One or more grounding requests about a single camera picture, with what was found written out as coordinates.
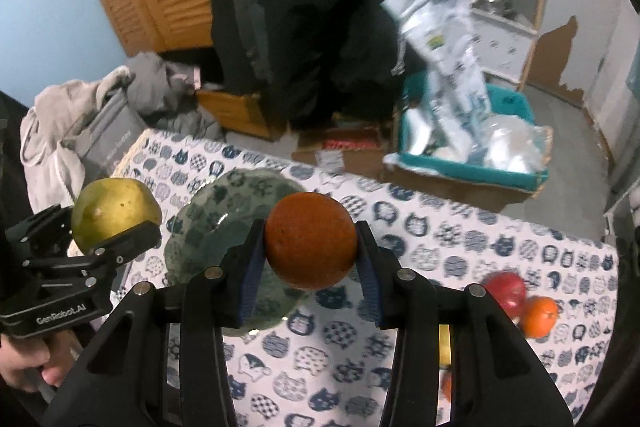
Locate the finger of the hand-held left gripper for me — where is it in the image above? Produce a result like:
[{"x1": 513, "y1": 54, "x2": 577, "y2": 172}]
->
[
  {"x1": 5, "y1": 205, "x2": 76, "y2": 260},
  {"x1": 25, "y1": 221, "x2": 163, "y2": 293}
]

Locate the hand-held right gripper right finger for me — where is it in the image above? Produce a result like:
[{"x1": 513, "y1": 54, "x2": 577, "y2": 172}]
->
[{"x1": 356, "y1": 222, "x2": 573, "y2": 427}]

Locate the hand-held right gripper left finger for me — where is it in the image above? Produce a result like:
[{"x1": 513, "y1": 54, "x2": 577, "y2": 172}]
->
[{"x1": 42, "y1": 219, "x2": 266, "y2": 427}]

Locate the yellow-green pear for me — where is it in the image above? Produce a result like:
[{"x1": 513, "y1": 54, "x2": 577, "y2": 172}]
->
[
  {"x1": 438, "y1": 324, "x2": 452, "y2": 368},
  {"x1": 71, "y1": 178, "x2": 164, "y2": 254}
]

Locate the large orange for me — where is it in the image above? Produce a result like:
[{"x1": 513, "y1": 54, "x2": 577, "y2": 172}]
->
[{"x1": 263, "y1": 193, "x2": 358, "y2": 292}]

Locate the green patterned plate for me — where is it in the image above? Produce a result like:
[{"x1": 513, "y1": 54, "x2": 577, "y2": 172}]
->
[{"x1": 164, "y1": 168, "x2": 313, "y2": 339}]

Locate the small orange with stem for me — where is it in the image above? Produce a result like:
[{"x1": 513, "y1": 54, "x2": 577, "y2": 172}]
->
[{"x1": 519, "y1": 296, "x2": 559, "y2": 340}]

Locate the person's left hand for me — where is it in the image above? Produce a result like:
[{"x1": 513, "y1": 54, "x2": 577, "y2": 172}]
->
[{"x1": 0, "y1": 332, "x2": 76, "y2": 392}]

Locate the white towel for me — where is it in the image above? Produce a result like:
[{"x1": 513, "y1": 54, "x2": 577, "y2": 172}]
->
[{"x1": 20, "y1": 79, "x2": 136, "y2": 212}]

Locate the cat print tablecloth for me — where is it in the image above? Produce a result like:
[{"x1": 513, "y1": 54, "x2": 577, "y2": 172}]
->
[{"x1": 107, "y1": 129, "x2": 621, "y2": 427}]

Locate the grey printed bag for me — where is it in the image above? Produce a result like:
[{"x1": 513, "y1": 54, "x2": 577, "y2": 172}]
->
[{"x1": 75, "y1": 89, "x2": 148, "y2": 180}]

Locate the flat cardboard box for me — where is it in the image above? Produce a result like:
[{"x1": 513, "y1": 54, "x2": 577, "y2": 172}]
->
[{"x1": 292, "y1": 127, "x2": 396, "y2": 172}]

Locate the red apple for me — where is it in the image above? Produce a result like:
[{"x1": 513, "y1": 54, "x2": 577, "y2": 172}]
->
[{"x1": 484, "y1": 272, "x2": 528, "y2": 320}]

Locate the grey garment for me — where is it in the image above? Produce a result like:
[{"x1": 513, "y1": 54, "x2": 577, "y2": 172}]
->
[{"x1": 125, "y1": 52, "x2": 226, "y2": 142}]

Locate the low wooden cabinet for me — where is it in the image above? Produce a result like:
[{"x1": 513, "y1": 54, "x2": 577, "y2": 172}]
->
[{"x1": 195, "y1": 89, "x2": 281, "y2": 140}]

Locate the clear plastic bag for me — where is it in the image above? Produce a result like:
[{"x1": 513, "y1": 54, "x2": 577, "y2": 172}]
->
[{"x1": 482, "y1": 117, "x2": 546, "y2": 172}]

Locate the teal plastic bin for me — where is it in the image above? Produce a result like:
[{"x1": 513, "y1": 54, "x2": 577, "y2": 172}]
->
[{"x1": 397, "y1": 74, "x2": 548, "y2": 190}]

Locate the white printed storage box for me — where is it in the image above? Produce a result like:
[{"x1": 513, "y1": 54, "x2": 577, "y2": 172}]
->
[{"x1": 472, "y1": 12, "x2": 538, "y2": 82}]

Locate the black hanging coat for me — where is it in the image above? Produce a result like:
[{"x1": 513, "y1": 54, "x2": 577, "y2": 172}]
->
[{"x1": 207, "y1": 0, "x2": 436, "y2": 128}]

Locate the dark metal pan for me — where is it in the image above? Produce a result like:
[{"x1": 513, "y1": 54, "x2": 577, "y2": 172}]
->
[{"x1": 472, "y1": 0, "x2": 516, "y2": 15}]

